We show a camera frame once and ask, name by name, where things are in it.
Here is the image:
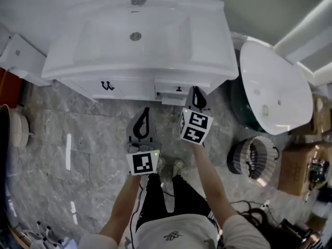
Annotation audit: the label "white flower print shirt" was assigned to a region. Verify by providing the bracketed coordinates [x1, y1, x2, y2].
[82, 213, 272, 249]

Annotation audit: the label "pleated waste basket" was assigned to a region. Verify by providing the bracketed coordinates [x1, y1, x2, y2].
[226, 135, 278, 181]

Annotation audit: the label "brown cardboard box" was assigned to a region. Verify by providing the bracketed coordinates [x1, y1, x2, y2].
[278, 141, 332, 197]

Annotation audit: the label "white drawer with black knob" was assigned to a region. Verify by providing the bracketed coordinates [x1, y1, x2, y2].
[154, 78, 211, 100]

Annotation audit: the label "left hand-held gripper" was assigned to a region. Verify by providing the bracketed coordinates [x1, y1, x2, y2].
[126, 107, 162, 176]

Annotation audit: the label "person's right forearm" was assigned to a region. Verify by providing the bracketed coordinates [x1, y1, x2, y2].
[190, 142, 234, 222]

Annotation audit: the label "white cistern box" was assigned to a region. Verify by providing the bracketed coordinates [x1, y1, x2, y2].
[0, 32, 53, 87]

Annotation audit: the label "thin black cable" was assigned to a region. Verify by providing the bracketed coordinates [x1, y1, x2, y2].
[160, 182, 177, 200]

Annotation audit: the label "person's white shoe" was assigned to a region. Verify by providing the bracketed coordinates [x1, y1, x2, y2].
[172, 159, 186, 178]
[155, 157, 167, 176]

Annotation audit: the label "person's left forearm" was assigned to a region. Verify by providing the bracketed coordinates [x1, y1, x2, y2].
[99, 174, 143, 244]

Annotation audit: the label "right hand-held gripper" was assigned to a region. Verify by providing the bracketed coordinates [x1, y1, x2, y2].
[178, 86, 214, 146]

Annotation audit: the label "person's left white shoe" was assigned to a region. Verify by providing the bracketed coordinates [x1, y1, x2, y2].
[155, 157, 167, 176]

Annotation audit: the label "person's right white shoe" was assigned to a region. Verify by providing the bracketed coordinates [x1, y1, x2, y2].
[172, 159, 186, 178]

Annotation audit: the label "green circuit board device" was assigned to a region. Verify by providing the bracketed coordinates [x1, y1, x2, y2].
[308, 158, 329, 184]

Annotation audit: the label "white swivel chair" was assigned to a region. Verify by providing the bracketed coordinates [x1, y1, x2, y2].
[24, 220, 65, 249]

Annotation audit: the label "orange box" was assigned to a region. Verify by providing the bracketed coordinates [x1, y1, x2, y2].
[0, 67, 25, 106]

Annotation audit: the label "white tub with green shell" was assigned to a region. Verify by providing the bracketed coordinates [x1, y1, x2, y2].
[230, 39, 315, 136]

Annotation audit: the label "black trousers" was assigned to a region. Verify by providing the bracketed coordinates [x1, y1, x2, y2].
[134, 173, 216, 231]

